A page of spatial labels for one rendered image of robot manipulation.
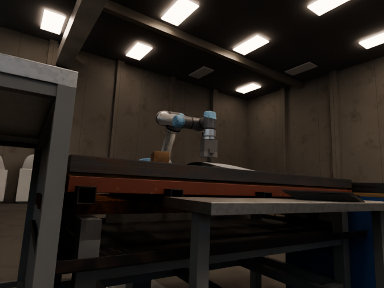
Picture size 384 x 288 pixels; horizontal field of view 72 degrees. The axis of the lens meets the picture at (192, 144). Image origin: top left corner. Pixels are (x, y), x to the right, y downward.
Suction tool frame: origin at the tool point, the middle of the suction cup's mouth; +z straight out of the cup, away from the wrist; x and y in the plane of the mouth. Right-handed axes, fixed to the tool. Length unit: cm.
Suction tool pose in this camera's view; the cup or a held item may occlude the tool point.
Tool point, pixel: (208, 165)
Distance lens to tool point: 153.6
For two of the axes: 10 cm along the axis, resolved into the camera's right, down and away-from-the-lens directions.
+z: -0.4, 9.9, -1.5
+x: -3.6, 1.3, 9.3
